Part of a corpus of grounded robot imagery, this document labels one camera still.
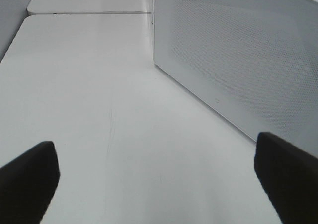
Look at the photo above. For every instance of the white microwave door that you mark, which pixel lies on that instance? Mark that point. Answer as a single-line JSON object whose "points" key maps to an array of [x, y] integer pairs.
{"points": [[253, 61]]}

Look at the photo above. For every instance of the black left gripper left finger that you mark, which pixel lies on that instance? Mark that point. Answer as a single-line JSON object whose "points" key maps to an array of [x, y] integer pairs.
{"points": [[28, 184]]}

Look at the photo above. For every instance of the white microwave oven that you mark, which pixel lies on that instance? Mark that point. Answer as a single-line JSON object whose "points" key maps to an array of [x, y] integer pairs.
{"points": [[152, 16]]}

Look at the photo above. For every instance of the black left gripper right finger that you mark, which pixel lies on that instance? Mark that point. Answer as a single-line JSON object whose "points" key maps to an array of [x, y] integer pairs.
{"points": [[289, 177]]}

